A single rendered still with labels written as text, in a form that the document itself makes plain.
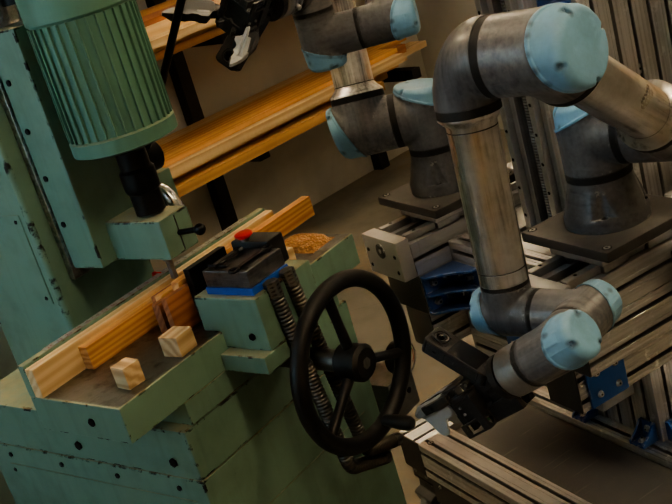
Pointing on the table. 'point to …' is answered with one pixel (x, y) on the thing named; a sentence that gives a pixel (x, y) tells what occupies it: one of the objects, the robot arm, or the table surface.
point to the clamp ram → (201, 270)
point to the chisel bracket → (151, 234)
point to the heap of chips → (307, 242)
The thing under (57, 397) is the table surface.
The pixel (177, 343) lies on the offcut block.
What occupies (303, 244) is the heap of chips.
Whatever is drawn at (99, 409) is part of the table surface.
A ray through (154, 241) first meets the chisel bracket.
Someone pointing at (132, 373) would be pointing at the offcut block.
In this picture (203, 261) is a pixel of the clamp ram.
